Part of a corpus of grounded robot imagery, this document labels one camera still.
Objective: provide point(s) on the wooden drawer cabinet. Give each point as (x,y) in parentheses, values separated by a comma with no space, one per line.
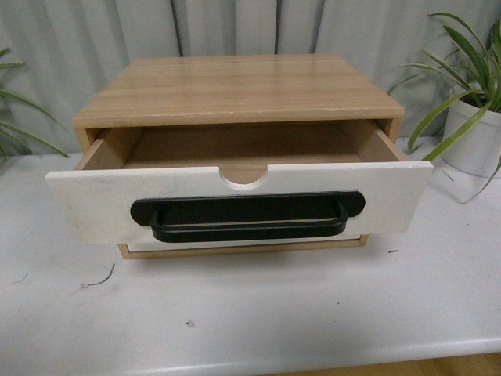
(225,90)

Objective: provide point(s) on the green plant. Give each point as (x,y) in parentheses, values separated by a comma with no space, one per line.
(474,70)
(21,116)

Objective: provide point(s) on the black drawer handle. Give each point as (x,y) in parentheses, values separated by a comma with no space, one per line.
(274,216)

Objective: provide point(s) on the white-front wooden drawer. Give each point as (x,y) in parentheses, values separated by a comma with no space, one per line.
(127,164)

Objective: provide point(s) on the green plant left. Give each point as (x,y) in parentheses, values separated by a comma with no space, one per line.
(21,116)

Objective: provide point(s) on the green plant right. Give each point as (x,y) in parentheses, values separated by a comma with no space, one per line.
(474,70)

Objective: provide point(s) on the white plant pot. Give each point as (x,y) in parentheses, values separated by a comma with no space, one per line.
(478,151)

